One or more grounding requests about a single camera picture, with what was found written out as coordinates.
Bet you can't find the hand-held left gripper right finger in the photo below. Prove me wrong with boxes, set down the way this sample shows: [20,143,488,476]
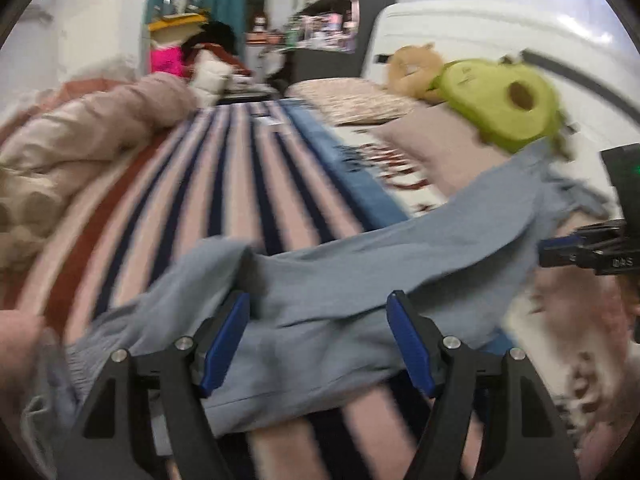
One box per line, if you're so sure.
[386,290,583,480]

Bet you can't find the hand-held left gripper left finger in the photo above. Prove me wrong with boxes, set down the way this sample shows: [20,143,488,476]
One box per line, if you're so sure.
[52,290,251,480]

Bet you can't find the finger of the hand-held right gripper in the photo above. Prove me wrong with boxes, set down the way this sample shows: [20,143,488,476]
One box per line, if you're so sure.
[539,219,640,277]

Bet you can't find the light blue pants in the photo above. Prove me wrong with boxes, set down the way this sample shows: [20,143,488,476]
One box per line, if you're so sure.
[22,137,613,461]

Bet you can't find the striped plush blanket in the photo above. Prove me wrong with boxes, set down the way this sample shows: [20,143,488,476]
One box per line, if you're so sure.
[0,97,516,480]

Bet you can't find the green avocado plush toy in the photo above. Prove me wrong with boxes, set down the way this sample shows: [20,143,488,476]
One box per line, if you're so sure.
[432,55,563,155]

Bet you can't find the pink striped pillow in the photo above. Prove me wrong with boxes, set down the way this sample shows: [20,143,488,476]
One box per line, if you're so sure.
[367,105,511,196]

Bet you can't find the small white box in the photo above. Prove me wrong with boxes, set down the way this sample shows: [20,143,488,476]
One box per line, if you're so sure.
[250,110,286,128]

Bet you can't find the white bed headboard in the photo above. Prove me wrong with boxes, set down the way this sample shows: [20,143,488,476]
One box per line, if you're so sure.
[360,0,640,196]

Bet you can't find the beige spotted cloth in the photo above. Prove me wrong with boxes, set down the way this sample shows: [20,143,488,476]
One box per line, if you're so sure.
[0,167,66,266]

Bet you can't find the brown plush toy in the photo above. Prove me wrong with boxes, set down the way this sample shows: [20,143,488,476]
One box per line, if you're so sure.
[387,42,446,103]

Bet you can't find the floral pillow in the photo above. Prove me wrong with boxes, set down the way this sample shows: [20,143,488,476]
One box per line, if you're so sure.
[285,78,421,126]

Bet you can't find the pink striped duvet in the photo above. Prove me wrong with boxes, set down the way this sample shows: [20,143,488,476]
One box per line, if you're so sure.
[0,72,198,281]

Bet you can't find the white puffy jacket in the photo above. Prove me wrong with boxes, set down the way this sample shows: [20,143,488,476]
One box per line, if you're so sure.
[187,47,236,106]

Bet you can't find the pink shopping bag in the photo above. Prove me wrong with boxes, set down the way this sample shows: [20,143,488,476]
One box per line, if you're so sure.
[150,45,183,76]

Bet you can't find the black clothing pile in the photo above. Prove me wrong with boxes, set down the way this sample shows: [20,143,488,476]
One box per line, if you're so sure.
[180,21,240,58]

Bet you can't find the dark tall bookshelf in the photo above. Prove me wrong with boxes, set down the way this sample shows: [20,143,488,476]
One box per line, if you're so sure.
[287,0,398,81]

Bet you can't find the yellow cabinet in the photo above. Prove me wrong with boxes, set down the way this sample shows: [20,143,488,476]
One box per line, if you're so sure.
[147,10,208,33]

